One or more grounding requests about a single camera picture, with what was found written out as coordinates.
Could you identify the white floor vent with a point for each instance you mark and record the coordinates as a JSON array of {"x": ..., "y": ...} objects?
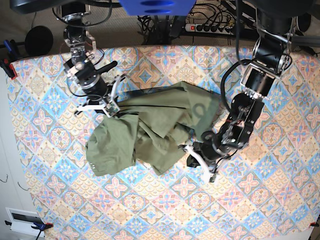
[{"x": 22, "y": 221}]

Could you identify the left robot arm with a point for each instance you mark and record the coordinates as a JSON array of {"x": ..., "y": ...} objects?
[{"x": 275, "y": 22}]

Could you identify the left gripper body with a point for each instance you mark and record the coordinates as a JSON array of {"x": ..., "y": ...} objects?
[{"x": 211, "y": 151}]

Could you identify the patterned tile tablecloth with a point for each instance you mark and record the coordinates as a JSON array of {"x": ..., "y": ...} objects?
[{"x": 269, "y": 189}]

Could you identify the black round stool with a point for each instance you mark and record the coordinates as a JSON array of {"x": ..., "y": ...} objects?
[{"x": 38, "y": 41}]

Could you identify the olive green t-shirt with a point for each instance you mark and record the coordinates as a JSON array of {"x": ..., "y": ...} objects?
[{"x": 150, "y": 126}]

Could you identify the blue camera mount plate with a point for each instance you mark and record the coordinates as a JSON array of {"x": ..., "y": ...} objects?
[{"x": 157, "y": 7}]

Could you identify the blue orange clamp lower left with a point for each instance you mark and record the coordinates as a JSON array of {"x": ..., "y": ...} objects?
[{"x": 40, "y": 227}]

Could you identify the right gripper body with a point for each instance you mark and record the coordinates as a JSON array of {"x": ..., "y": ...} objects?
[{"x": 96, "y": 89}]

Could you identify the blue orange clamp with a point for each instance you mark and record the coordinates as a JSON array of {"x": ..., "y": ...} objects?
[
  {"x": 6, "y": 63},
  {"x": 40, "y": 227}
]

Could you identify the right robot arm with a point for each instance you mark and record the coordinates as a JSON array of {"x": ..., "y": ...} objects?
[{"x": 80, "y": 68}]

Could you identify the orange clamp lower right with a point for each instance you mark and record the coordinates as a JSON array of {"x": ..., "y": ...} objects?
[{"x": 314, "y": 224}]

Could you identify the white power strip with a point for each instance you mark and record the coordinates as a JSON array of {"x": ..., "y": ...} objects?
[{"x": 208, "y": 28}]

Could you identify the blue orange clamp upper left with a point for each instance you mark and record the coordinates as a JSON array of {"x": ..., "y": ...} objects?
[{"x": 6, "y": 63}]

